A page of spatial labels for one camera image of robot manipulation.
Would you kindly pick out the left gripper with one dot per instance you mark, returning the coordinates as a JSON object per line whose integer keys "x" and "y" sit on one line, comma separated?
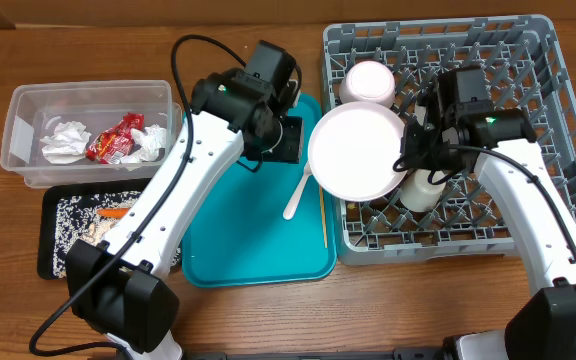
{"x": 292, "y": 150}

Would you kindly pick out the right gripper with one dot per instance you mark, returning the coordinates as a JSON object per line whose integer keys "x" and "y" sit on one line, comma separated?
{"x": 419, "y": 158}

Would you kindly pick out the white cup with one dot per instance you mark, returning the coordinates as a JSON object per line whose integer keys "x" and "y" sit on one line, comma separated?
{"x": 418, "y": 194}

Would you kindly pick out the white round plate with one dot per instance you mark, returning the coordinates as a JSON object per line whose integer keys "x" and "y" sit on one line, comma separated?
{"x": 353, "y": 148}

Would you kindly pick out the pink bowl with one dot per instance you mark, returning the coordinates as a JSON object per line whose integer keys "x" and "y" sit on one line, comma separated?
{"x": 368, "y": 81}

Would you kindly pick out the white plastic fork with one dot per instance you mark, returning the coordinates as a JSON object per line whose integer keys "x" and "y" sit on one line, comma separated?
{"x": 294, "y": 201}

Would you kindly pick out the wooden chopstick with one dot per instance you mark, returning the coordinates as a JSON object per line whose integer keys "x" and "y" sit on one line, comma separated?
{"x": 323, "y": 217}

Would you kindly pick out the red snack wrapper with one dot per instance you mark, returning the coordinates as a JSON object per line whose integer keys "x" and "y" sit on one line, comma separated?
{"x": 116, "y": 142}

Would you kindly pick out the orange carrot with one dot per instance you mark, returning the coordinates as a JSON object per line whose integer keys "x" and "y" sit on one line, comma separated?
{"x": 115, "y": 213}

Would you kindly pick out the white napkin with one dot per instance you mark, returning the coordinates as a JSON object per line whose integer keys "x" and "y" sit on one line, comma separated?
{"x": 68, "y": 143}

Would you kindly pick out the peanut shells and rice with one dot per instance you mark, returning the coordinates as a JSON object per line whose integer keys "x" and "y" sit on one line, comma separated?
{"x": 77, "y": 218}

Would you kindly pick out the white tissue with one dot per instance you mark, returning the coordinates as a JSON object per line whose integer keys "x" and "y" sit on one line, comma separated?
{"x": 149, "y": 142}

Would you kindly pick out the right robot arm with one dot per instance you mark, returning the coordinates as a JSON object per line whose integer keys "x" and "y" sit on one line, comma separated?
{"x": 461, "y": 131}

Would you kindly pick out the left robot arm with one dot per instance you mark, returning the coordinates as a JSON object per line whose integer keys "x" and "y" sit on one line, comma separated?
{"x": 118, "y": 285}

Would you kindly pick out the grey dishwasher rack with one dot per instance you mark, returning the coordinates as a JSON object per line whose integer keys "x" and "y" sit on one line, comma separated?
{"x": 524, "y": 67}

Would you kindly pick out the teal serving tray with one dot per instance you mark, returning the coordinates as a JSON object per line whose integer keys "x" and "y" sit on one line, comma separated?
{"x": 239, "y": 236}

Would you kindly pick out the clear plastic bin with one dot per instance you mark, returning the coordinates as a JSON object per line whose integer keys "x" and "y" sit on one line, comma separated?
{"x": 35, "y": 110}

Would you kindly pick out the black tray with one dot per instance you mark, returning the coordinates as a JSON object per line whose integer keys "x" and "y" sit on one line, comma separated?
{"x": 48, "y": 217}

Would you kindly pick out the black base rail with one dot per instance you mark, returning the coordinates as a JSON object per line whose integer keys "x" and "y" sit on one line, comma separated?
{"x": 318, "y": 356}

